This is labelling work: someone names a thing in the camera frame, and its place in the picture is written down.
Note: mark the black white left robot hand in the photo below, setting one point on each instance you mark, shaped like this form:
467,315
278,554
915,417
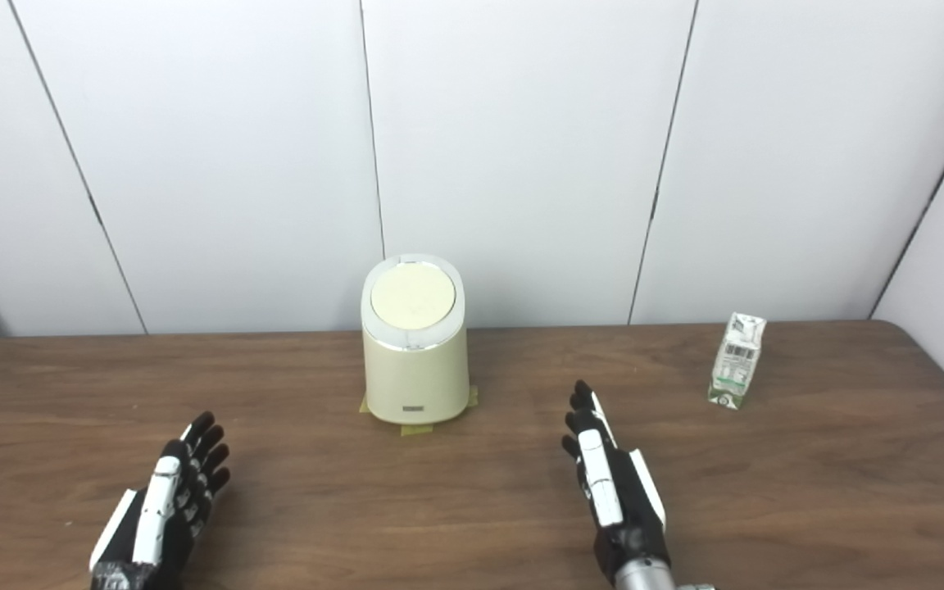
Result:
162,500

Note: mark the cream round bin lid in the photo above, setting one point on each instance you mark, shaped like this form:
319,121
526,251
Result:
413,297

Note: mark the cream-colored bin body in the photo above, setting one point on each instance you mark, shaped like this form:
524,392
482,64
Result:
416,377

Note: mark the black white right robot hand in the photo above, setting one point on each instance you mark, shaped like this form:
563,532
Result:
615,500

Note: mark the white green milk carton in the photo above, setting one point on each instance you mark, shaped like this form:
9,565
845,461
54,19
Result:
736,360

